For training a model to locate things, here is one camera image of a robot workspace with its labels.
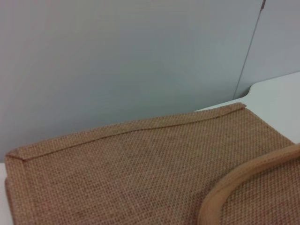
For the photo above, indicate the brown jute handbag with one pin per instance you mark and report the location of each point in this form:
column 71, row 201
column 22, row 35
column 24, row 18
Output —
column 131, row 173

